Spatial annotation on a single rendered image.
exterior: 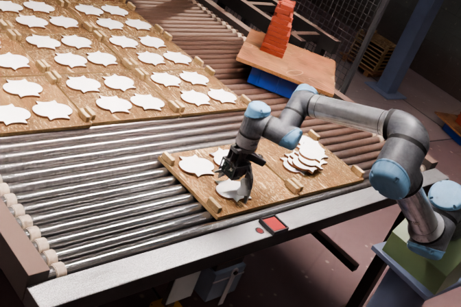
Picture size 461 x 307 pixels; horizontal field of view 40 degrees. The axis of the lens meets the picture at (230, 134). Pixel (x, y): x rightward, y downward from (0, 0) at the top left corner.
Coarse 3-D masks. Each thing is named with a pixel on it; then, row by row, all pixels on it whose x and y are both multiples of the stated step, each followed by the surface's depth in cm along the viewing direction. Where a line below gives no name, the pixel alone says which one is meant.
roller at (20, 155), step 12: (168, 132) 241; (180, 132) 244; (192, 132) 248; (204, 132) 253; (216, 132) 257; (72, 144) 212; (84, 144) 215; (96, 144) 218; (108, 144) 221; (120, 144) 224; (132, 144) 228; (0, 156) 194; (12, 156) 196; (24, 156) 199; (36, 156) 202
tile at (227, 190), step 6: (228, 180) 221; (216, 186) 215; (222, 186) 216; (228, 186) 217; (234, 186) 218; (216, 192) 213; (222, 192) 213; (228, 192) 214; (234, 192) 215; (222, 198) 212; (228, 198) 212; (234, 198) 212; (240, 198) 213
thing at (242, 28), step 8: (200, 0) 394; (208, 0) 393; (208, 8) 390; (216, 8) 385; (224, 16) 381; (232, 16) 381; (232, 24) 377; (240, 24) 374; (240, 32) 372; (248, 32) 368; (328, 96) 331; (336, 96) 328; (344, 96) 329; (424, 160) 295; (432, 160) 295; (432, 168) 296
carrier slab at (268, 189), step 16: (160, 160) 221; (176, 160) 222; (176, 176) 215; (192, 176) 217; (208, 176) 221; (224, 176) 224; (256, 176) 232; (272, 176) 236; (192, 192) 210; (208, 192) 212; (256, 192) 222; (272, 192) 226; (288, 192) 230; (208, 208) 205; (224, 208) 207; (240, 208) 210; (256, 208) 215
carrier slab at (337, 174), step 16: (272, 144) 258; (320, 144) 273; (272, 160) 246; (336, 160) 265; (288, 176) 240; (304, 176) 244; (320, 176) 248; (336, 176) 253; (352, 176) 257; (304, 192) 233; (320, 192) 240
